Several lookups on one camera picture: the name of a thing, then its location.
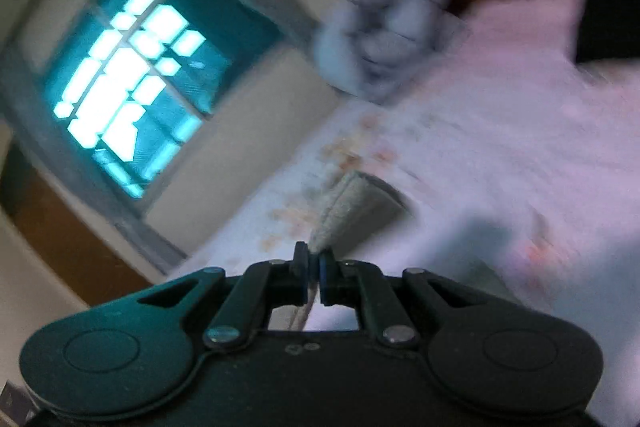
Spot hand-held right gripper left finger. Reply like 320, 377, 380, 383
137, 241, 314, 354

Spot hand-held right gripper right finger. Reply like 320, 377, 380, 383
318, 249, 482, 351

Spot beige pants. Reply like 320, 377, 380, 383
270, 170, 413, 333

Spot pink floral bed sheet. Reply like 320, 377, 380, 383
165, 0, 640, 333

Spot brown wooden door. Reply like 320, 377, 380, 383
0, 141, 153, 308

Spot rolled grey blanket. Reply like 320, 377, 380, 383
312, 0, 472, 105

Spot window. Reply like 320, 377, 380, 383
42, 0, 282, 204

